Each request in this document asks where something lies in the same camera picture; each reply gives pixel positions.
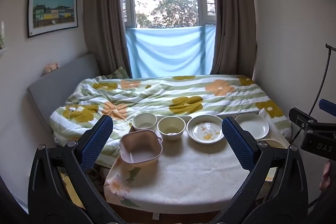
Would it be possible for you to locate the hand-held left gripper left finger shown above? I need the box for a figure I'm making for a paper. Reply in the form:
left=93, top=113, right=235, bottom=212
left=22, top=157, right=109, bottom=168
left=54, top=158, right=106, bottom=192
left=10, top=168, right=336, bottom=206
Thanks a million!
left=28, top=114, right=117, bottom=224

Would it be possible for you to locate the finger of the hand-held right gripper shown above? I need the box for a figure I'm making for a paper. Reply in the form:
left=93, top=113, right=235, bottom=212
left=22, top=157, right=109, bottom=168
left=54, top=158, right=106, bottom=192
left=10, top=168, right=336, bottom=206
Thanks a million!
left=289, top=107, right=319, bottom=133
left=319, top=99, right=336, bottom=112

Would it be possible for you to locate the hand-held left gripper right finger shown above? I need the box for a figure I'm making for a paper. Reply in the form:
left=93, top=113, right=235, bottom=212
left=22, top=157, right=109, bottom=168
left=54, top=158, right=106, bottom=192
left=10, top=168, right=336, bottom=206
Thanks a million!
left=210, top=116, right=309, bottom=224

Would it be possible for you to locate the plain white plate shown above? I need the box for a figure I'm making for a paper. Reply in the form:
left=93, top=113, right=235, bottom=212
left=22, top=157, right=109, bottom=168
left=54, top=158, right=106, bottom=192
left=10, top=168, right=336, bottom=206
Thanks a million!
left=234, top=113, right=270, bottom=139

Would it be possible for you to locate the duck printed plate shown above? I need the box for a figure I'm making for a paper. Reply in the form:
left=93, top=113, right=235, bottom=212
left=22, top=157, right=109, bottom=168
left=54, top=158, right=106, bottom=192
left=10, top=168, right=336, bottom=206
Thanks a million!
left=186, top=114, right=226, bottom=144

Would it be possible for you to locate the pink square bowl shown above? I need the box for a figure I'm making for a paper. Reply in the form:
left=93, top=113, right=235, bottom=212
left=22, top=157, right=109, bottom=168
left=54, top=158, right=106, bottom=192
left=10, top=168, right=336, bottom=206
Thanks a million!
left=119, top=130, right=163, bottom=165

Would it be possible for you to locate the cream round bowl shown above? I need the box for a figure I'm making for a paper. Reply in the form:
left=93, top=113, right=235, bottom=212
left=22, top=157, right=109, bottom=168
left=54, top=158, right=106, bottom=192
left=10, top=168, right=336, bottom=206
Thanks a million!
left=157, top=116, right=186, bottom=141
left=132, top=112, right=157, bottom=132

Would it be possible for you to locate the person's right hand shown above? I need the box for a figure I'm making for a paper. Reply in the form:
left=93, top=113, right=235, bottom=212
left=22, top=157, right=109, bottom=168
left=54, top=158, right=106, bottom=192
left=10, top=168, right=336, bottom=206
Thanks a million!
left=323, top=161, right=332, bottom=189

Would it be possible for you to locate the floral cream tablecloth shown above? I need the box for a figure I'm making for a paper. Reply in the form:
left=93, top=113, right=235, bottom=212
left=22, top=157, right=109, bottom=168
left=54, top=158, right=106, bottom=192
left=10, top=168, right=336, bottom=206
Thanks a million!
left=104, top=109, right=290, bottom=207

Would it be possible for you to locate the grey upholstered headboard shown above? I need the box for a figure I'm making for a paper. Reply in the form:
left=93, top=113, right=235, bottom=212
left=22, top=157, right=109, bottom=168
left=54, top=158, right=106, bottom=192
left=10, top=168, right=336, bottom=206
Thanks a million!
left=26, top=53, right=101, bottom=135

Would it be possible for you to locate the green striped pillow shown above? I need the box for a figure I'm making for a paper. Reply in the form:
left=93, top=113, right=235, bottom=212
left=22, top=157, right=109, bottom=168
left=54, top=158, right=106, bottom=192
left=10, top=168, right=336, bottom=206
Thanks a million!
left=105, top=67, right=129, bottom=80

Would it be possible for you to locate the floral striped blanket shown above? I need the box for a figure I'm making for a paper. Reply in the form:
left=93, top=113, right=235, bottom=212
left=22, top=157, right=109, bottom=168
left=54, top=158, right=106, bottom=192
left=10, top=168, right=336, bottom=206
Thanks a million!
left=50, top=74, right=292, bottom=169

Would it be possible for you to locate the plush toy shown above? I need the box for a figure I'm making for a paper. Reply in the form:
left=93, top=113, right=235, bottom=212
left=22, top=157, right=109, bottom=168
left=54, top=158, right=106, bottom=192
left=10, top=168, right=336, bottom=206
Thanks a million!
left=42, top=63, right=59, bottom=76

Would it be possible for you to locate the light blue cloth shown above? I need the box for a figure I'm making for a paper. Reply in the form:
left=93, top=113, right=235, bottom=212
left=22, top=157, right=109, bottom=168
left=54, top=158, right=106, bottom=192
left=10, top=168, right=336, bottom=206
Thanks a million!
left=125, top=25, right=216, bottom=78

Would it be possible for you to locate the brown curtain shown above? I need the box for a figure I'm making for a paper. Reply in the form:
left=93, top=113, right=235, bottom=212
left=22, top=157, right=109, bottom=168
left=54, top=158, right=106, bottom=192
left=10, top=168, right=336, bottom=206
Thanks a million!
left=210, top=0, right=258, bottom=78
left=83, top=0, right=132, bottom=78

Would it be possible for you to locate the framed houses picture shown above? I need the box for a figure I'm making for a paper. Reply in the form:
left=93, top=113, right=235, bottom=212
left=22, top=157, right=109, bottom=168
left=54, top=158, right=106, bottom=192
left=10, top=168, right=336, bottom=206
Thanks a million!
left=28, top=0, right=78, bottom=38

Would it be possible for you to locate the black cable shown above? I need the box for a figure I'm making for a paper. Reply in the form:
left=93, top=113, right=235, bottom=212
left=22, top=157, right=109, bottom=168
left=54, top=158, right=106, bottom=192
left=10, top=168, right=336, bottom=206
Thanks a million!
left=290, top=44, right=336, bottom=146

